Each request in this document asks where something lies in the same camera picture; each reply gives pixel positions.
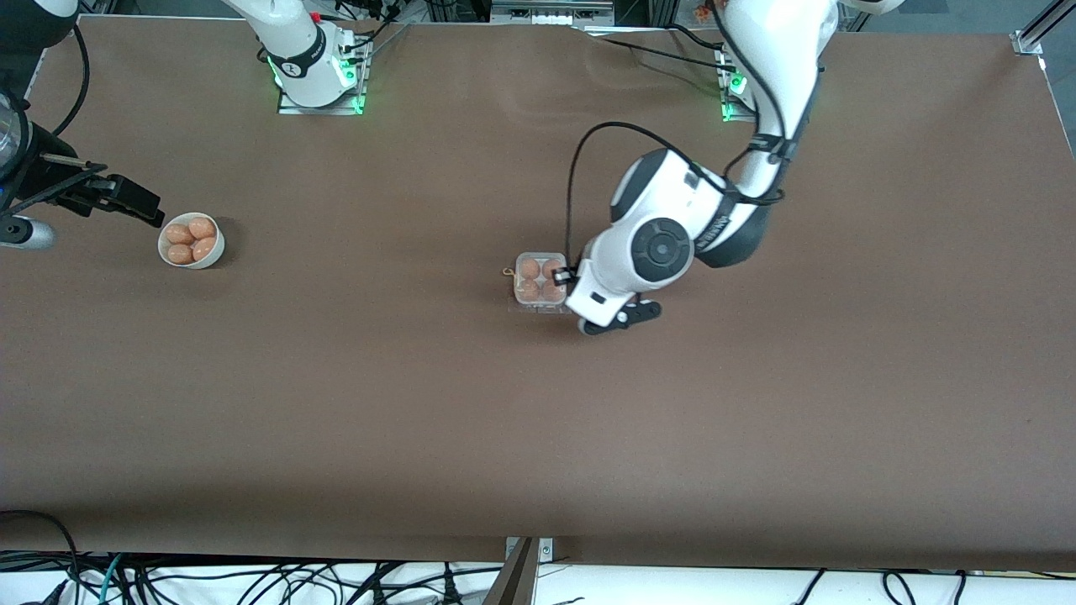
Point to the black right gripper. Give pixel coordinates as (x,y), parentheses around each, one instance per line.
(52,181)

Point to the brown egg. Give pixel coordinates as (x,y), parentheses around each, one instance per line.
(549,269)
(204,249)
(529,269)
(181,254)
(528,291)
(178,234)
(201,228)
(551,292)

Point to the clear plastic egg carton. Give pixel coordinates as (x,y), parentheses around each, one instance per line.
(538,307)

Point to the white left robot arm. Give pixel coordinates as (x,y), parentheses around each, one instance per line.
(656,210)

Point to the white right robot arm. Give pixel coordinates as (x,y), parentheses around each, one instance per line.
(294,50)

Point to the white round bowl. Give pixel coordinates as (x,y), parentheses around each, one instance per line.
(214,254)

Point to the grey power strip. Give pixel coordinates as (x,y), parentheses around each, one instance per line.
(551,12)

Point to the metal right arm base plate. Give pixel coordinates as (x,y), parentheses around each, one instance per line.
(290,105)

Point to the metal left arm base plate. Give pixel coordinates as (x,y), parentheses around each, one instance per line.
(728,111)

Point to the silver table edge bracket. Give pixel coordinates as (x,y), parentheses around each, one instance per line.
(546,549)

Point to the dark metal post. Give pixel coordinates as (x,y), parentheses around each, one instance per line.
(514,584)

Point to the aluminium frame profile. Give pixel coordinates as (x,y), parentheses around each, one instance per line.
(1034,34)

